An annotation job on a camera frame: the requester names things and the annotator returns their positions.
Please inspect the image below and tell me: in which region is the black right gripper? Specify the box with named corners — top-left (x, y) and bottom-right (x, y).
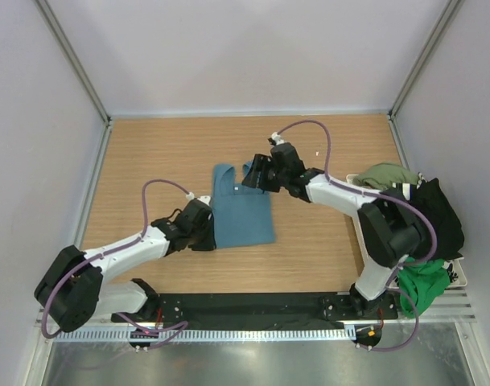
top-left (242, 154), bottom-right (289, 193)

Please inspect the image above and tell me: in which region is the blue tank top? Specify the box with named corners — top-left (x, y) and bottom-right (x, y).
top-left (211, 163), bottom-right (276, 249)

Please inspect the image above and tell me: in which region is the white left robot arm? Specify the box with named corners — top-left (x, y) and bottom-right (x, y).
top-left (35, 196), bottom-right (213, 332)

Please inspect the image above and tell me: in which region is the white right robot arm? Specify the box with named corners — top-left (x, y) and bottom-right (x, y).
top-left (242, 142), bottom-right (438, 318)

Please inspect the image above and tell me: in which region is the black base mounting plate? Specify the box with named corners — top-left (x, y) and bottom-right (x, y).
top-left (127, 292), bottom-right (398, 331)

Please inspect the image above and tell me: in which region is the olive green garment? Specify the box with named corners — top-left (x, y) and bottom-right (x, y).
top-left (352, 162), bottom-right (418, 191)

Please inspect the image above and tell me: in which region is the black garment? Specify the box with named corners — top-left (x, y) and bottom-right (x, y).
top-left (392, 178), bottom-right (464, 261)

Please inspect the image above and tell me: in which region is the white laundry tray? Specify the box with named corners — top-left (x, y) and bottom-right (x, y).
top-left (352, 175), bottom-right (467, 289)

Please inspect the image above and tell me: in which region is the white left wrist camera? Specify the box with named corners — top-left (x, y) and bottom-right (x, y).
top-left (186, 192), bottom-right (212, 206)

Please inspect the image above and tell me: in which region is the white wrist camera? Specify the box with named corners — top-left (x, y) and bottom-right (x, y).
top-left (186, 192), bottom-right (212, 206)
top-left (268, 132), bottom-right (286, 146)

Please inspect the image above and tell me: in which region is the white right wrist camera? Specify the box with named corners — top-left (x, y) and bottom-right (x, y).
top-left (268, 132), bottom-right (286, 146)

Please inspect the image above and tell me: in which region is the white slotted cable duct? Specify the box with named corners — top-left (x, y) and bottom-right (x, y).
top-left (56, 325), bottom-right (356, 343)

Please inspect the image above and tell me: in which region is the left aluminium frame post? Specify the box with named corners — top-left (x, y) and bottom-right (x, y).
top-left (33, 0), bottom-right (111, 125)

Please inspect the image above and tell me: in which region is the aluminium frame post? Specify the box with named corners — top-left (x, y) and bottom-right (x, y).
top-left (388, 0), bottom-right (464, 121)
top-left (33, 0), bottom-right (111, 125)

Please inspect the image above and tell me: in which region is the right aluminium frame post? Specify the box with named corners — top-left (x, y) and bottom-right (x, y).
top-left (388, 0), bottom-right (464, 121)

